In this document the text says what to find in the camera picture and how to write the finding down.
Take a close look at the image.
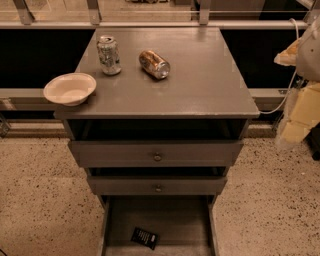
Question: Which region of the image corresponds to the black rxbar chocolate wrapper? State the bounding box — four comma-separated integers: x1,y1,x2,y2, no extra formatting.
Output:
131,227,159,250

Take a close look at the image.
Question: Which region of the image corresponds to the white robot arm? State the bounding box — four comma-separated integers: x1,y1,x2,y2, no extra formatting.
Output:
274,17,320,144

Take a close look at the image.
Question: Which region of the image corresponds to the grey wooden drawer cabinet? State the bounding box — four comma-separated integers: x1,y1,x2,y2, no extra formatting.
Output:
53,26,261,256

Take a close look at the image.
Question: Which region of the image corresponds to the brass top drawer knob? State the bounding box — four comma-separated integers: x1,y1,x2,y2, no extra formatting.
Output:
153,153,162,162

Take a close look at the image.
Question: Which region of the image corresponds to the brass drawer knob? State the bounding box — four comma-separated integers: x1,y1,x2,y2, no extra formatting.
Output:
155,185,162,193
153,153,162,162

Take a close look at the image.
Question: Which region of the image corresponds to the brass middle drawer knob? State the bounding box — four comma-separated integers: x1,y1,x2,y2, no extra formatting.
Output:
155,185,162,193

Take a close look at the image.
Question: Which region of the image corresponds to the grey top drawer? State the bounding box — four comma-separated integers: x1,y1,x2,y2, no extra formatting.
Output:
68,140,243,168

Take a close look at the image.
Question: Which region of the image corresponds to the grey middle drawer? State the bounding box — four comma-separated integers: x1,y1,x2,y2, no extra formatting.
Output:
88,176,227,196

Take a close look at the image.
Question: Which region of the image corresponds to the grey open bottom drawer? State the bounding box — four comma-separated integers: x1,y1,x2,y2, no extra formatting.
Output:
97,196,220,256

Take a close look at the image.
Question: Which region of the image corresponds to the lying golden soda can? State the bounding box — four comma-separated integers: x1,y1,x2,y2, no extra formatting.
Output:
139,50,171,80

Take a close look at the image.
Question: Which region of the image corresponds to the upright silver soda can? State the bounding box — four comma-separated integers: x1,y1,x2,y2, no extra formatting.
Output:
97,35,121,75

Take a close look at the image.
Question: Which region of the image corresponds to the white paper bowl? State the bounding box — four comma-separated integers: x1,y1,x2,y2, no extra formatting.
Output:
43,73,97,106

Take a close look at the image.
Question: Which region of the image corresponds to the metal railing frame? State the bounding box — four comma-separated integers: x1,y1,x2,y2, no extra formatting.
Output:
0,0,320,112

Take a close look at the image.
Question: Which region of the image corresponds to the white cable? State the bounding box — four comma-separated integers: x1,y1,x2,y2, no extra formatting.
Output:
259,17,301,116

